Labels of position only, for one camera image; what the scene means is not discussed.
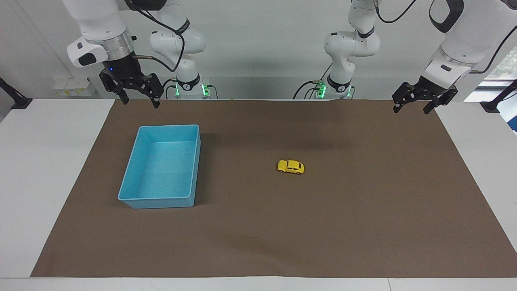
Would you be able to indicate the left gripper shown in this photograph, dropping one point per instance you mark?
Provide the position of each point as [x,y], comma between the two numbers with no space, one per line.
[430,89]

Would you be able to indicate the yellow toy beetle car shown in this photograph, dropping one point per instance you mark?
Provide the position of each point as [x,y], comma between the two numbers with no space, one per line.
[291,166]

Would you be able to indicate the light blue plastic bin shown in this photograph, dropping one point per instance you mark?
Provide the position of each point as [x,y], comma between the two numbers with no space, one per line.
[161,169]

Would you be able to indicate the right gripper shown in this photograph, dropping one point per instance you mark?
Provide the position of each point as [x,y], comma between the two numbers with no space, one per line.
[121,68]

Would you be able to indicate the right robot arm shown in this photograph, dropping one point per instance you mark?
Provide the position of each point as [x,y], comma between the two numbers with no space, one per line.
[97,20]

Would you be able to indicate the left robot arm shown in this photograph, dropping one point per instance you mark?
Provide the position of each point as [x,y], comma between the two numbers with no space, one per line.
[456,44]

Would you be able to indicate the black stand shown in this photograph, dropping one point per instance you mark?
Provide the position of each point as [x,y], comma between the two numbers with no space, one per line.
[18,101]
[492,105]

